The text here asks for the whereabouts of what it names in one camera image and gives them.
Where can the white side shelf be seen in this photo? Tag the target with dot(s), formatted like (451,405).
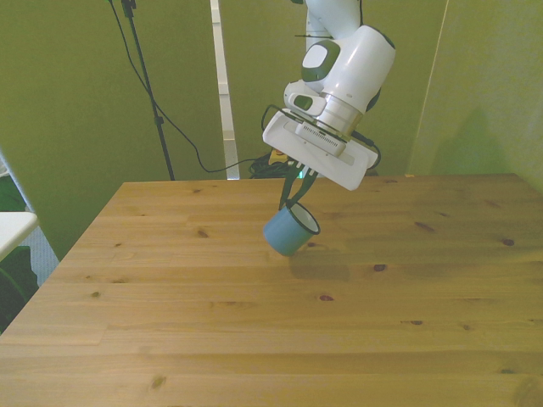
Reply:
(12,229)

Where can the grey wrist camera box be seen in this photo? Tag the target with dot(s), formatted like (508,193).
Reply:
(320,137)

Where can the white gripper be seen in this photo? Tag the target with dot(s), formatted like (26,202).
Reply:
(358,167)

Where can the blue enamel mug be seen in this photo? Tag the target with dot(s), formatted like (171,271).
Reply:
(285,233)

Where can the black tripod stand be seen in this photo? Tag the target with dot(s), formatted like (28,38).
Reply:
(148,89)

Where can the white upright pole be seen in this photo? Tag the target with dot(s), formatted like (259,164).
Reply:
(224,85)

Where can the yellow box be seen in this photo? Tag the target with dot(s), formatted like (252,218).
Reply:
(278,155)

